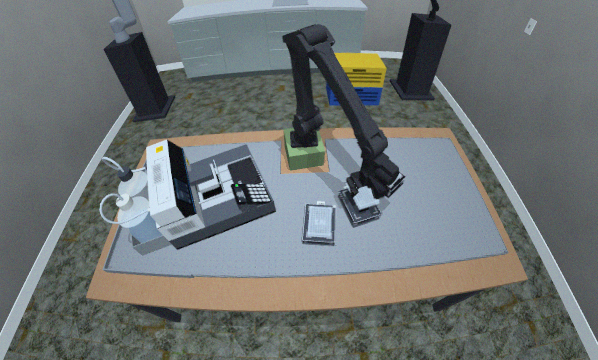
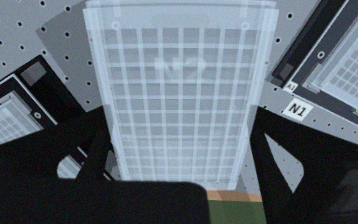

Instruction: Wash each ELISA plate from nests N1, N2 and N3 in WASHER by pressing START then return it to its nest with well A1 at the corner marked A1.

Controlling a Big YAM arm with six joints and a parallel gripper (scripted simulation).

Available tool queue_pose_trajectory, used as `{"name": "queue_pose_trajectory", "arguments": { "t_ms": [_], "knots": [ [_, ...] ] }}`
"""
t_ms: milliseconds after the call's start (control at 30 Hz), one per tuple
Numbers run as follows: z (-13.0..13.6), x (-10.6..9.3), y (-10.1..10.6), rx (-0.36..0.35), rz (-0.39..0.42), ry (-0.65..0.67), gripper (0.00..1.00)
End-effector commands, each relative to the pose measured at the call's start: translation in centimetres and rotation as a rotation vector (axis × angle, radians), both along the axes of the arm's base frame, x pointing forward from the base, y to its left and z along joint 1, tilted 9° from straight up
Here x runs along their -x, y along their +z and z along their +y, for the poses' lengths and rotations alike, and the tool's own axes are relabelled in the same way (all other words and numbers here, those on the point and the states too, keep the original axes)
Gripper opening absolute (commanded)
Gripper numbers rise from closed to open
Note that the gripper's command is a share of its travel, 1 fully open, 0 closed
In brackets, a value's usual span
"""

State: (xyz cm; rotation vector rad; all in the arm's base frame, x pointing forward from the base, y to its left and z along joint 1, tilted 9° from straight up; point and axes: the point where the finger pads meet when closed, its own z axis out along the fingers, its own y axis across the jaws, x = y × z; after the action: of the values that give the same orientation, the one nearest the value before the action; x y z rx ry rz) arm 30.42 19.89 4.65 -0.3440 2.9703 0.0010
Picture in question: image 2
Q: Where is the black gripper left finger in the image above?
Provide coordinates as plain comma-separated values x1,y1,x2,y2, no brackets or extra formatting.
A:
0,105,111,179

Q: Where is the pale blue microplate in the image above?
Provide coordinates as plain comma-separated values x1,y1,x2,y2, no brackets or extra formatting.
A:
309,15,358,110
83,0,279,190
0,99,82,178

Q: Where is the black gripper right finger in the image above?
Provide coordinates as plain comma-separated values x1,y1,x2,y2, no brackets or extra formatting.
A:
249,106,358,224

